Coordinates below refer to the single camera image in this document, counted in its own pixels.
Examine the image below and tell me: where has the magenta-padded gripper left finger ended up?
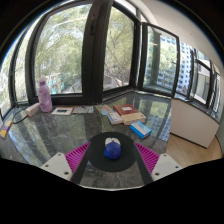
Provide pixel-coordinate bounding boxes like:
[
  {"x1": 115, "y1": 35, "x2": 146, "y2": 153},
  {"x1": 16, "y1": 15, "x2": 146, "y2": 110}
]
[{"x1": 39, "y1": 142, "x2": 93, "y2": 185}]

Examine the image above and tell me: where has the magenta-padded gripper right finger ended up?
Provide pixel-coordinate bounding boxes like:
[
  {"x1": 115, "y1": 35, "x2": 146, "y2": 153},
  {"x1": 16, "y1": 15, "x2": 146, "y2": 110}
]
[{"x1": 132, "y1": 142, "x2": 184, "y2": 186}]

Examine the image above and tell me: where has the blue and white computer mouse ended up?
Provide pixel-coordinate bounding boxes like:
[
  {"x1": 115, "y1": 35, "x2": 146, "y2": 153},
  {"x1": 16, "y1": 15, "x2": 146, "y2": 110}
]
[{"x1": 103, "y1": 137, "x2": 122, "y2": 160}]

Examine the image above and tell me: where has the cream book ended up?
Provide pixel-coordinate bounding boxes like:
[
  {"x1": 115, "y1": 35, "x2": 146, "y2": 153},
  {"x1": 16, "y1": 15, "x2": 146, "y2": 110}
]
[{"x1": 121, "y1": 112, "x2": 148, "y2": 127}]

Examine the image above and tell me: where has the printed paper sheet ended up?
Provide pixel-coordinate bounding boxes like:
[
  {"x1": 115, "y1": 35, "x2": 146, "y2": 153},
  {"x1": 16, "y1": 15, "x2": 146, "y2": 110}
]
[{"x1": 72, "y1": 105, "x2": 95, "y2": 115}]

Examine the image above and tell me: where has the white-framed photo card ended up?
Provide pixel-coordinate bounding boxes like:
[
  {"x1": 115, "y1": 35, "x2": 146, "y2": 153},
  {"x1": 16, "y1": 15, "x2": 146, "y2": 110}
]
[{"x1": 51, "y1": 106, "x2": 75, "y2": 117}]

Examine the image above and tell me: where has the white and blue box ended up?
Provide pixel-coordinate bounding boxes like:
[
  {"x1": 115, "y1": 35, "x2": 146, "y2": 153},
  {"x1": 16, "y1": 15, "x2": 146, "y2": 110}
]
[{"x1": 107, "y1": 111, "x2": 124, "y2": 126}]

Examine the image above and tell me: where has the red book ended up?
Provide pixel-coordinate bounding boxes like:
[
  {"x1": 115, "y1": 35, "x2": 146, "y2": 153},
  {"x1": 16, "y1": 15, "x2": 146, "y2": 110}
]
[{"x1": 113, "y1": 103, "x2": 139, "y2": 117}]

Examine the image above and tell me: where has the teal and orange booklet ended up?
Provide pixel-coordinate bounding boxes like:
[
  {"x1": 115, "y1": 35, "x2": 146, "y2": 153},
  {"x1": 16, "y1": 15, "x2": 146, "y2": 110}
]
[{"x1": 95, "y1": 104, "x2": 116, "y2": 116}]

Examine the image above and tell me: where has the purple detergent bottle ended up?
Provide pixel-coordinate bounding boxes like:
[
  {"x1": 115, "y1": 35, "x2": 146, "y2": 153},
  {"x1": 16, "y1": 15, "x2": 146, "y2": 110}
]
[{"x1": 37, "y1": 75, "x2": 54, "y2": 113}]

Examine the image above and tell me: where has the black wire stand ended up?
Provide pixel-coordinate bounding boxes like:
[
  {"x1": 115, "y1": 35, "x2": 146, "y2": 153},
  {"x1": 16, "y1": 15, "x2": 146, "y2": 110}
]
[{"x1": 11, "y1": 106, "x2": 31, "y2": 126}]

